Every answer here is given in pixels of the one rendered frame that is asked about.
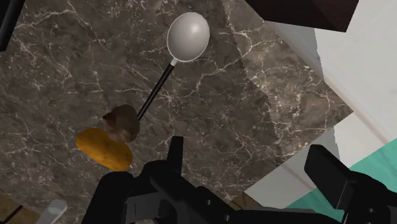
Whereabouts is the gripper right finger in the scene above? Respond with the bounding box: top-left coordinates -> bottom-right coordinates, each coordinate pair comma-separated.
303,144 -> 397,224

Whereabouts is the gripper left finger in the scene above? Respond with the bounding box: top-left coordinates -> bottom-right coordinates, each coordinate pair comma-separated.
81,136 -> 200,224

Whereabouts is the orange-yellow oval potato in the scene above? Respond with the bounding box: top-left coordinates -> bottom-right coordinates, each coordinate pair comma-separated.
75,127 -> 134,172

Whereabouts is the clear glass tumbler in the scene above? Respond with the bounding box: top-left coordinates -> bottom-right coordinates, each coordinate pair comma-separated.
36,199 -> 68,224

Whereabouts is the brown potato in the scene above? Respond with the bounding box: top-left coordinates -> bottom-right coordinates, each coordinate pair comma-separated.
102,104 -> 141,143

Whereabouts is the white counter cabinet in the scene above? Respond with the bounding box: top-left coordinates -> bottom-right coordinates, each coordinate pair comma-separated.
244,20 -> 397,209

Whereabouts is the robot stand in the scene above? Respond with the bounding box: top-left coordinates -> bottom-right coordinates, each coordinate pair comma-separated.
244,0 -> 359,33

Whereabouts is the black box-shaped object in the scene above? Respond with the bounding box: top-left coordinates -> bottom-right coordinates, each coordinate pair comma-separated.
0,0 -> 26,52

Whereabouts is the grey ladle with black handle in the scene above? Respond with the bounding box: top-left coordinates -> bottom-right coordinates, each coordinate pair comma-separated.
136,11 -> 211,122

